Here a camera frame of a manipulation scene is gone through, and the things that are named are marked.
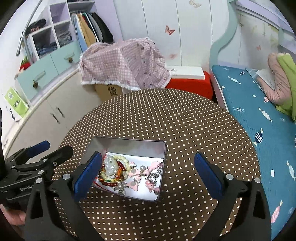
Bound pink checkered cloth cover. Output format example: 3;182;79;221
78;38;171;90

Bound silver chain necklace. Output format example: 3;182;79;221
145;163;164;183

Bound pearl earring gold stud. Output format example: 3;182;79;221
113;182;126;195

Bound person's left hand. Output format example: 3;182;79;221
1;204;26;226

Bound teal bed frame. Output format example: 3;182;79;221
209;1;295;109

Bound red orange knotted cord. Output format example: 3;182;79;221
97;159;130;186

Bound white jade pendant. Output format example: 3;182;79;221
104;155;119;179

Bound dark metal tin box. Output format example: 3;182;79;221
84;137;167;202

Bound white flat box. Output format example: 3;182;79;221
166;66;205;80

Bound pink quilted jacket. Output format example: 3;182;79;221
256;53;292;105

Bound brown cardboard box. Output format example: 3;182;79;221
95;84;122;102

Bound green paper box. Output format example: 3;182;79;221
5;87;29;118

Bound green jacket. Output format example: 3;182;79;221
275;52;296;122

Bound teal candy print bedsheet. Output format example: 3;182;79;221
212;65;295;238

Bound pink cartoon keychain charm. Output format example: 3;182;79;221
126;162;163;194

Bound cream bead bracelet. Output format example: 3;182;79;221
112;155;133;172

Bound hanging clothes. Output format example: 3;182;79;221
70;12;114;52

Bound white and teal wardrobe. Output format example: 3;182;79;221
0;0;121;158

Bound red storage stool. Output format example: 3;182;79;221
166;71;214;100

